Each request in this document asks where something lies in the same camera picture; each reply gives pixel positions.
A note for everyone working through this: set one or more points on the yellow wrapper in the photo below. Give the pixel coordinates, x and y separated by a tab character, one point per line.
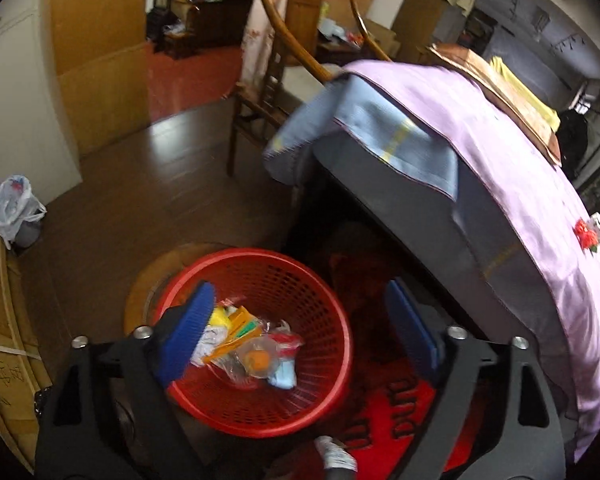
219	317

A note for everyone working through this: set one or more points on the purple tablecloth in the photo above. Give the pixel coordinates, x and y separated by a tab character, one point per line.
530	200

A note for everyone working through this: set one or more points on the red floor mat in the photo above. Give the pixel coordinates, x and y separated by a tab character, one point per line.
380	410

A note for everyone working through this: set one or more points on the grey white shoe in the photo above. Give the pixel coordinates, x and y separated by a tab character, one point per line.
336	454

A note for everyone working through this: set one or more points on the red white wrapper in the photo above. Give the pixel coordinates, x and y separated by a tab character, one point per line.
286	342

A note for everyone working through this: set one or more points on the light wooden door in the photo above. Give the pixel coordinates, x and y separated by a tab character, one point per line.
100	85

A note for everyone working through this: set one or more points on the white tissue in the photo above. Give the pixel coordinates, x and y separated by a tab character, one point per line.
207	342

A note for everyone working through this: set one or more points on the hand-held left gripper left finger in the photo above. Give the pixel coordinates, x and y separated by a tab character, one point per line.
185	332

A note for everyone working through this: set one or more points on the round wooden stool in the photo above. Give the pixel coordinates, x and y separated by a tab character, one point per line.
145	280

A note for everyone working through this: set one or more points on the yellow cloth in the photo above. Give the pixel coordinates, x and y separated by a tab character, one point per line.
525	90

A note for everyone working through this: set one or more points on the orange striped medicine box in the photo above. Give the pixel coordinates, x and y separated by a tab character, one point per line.
240	322

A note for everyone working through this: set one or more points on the cluttered side table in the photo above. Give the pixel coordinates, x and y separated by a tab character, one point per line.
350	42

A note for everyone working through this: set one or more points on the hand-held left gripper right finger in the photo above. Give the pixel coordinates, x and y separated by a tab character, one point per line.
412	332

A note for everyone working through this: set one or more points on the bin with white plastic bag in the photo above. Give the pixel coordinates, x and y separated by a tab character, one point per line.
15	207

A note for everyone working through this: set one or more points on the red plastic basket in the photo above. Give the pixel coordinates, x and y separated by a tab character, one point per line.
300	300

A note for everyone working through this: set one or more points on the wooden bench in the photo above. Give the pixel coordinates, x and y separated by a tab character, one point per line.
5	320

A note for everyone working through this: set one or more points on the wooden chair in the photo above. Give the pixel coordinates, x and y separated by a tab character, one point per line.
275	80

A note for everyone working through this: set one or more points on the dark wooden cabinet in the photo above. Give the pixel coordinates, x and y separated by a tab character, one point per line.
222	20

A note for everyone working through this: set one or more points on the blue checked cloth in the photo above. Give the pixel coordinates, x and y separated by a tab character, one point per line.
360	120

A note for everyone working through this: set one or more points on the clear plastic wrap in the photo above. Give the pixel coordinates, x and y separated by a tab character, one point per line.
257	362

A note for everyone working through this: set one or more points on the red flower decoration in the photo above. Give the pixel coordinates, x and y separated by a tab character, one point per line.
586	234

